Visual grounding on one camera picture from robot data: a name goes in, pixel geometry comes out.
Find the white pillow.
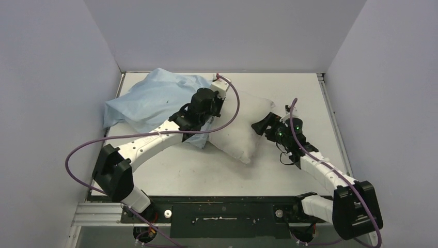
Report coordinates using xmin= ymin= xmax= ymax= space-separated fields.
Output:
xmin=208 ymin=91 xmax=275 ymax=164

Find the light blue pillowcase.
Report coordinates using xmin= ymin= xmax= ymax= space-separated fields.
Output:
xmin=103 ymin=68 xmax=212 ymax=133

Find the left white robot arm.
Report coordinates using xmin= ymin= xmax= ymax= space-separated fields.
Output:
xmin=92 ymin=86 xmax=227 ymax=222

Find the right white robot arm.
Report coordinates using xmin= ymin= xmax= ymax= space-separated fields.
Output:
xmin=251 ymin=113 xmax=383 ymax=240

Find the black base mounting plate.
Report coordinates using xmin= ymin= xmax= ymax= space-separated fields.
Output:
xmin=85 ymin=195 xmax=336 ymax=240

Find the black loop cable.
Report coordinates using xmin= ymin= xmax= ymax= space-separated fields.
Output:
xmin=279 ymin=150 xmax=299 ymax=167

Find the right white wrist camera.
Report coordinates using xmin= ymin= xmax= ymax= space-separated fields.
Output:
xmin=280 ymin=104 xmax=299 ymax=122

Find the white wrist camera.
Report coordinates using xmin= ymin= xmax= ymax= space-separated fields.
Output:
xmin=280 ymin=104 xmax=299 ymax=122
xmin=209 ymin=78 xmax=230 ymax=100

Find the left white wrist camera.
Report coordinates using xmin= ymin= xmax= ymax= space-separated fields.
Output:
xmin=209 ymin=78 xmax=230 ymax=100

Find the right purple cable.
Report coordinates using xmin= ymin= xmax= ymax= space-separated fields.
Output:
xmin=289 ymin=98 xmax=383 ymax=248

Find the purple cable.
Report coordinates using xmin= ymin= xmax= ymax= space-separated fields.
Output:
xmin=289 ymin=98 xmax=383 ymax=248
xmin=65 ymin=73 xmax=241 ymax=248

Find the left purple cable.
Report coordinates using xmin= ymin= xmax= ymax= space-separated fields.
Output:
xmin=65 ymin=73 xmax=241 ymax=248

